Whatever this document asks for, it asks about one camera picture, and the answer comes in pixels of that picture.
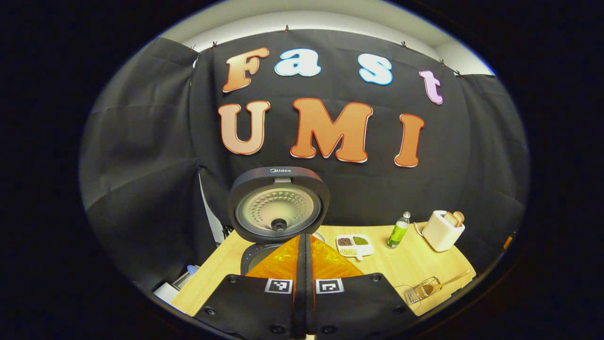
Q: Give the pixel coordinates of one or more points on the white device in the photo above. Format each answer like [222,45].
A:
[166,292]

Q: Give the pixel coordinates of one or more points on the white toaster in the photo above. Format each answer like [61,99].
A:
[441,233]

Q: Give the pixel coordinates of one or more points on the toast bread slice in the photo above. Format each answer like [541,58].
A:
[451,218]
[460,216]

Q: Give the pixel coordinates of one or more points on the white divided grain dish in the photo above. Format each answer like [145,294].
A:
[354,246]

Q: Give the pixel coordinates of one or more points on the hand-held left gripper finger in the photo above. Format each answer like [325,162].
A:
[311,293]
[302,293]

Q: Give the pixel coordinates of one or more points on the wooden spoon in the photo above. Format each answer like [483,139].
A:
[453,278]

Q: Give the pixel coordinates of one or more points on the round white plate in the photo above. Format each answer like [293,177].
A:
[319,235]

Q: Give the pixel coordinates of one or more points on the green drink bottle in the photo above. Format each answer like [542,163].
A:
[398,233]

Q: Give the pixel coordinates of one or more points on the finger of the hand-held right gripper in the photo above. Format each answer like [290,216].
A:
[507,242]

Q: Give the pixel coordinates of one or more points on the black rice cooker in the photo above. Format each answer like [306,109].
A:
[278,189]

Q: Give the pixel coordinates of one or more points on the black backdrop cloth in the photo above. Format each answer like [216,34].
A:
[141,165]

